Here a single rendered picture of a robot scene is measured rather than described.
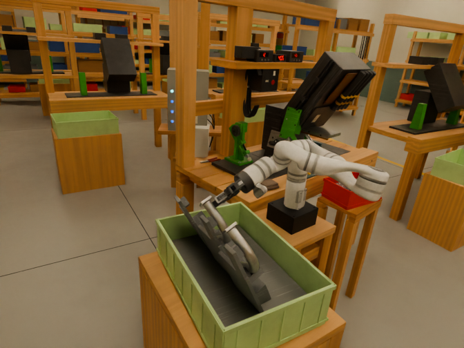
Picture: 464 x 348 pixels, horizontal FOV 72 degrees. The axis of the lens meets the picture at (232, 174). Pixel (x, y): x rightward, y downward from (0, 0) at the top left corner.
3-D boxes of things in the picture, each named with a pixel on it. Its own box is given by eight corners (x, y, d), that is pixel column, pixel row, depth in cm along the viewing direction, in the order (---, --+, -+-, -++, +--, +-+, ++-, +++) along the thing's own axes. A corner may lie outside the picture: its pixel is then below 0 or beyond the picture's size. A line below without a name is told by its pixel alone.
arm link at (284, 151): (278, 134, 114) (316, 146, 111) (275, 150, 121) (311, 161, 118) (272, 149, 111) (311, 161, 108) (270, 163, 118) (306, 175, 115)
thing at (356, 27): (356, 116, 841) (378, 20, 752) (284, 122, 720) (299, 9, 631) (340, 111, 883) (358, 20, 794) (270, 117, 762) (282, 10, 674)
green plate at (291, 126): (299, 142, 218) (308, 111, 214) (292, 141, 212) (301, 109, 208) (285, 138, 226) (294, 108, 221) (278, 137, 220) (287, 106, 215)
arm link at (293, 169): (297, 144, 138) (293, 180, 145) (315, 142, 141) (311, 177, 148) (286, 137, 146) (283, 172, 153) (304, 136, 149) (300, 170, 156)
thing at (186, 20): (315, 135, 301) (335, 21, 263) (183, 168, 206) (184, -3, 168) (307, 133, 307) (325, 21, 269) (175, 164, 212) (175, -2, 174)
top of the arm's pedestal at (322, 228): (335, 233, 160) (336, 226, 159) (291, 254, 142) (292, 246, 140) (288, 206, 183) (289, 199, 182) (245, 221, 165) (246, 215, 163)
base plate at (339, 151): (350, 153, 258) (351, 150, 257) (256, 186, 187) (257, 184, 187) (306, 139, 286) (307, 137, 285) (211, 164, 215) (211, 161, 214)
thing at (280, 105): (303, 148, 255) (310, 105, 242) (278, 155, 236) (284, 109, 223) (285, 142, 268) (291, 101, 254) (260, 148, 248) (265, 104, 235)
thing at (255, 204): (374, 168, 266) (378, 151, 260) (247, 227, 170) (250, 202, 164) (358, 163, 276) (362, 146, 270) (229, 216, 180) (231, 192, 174)
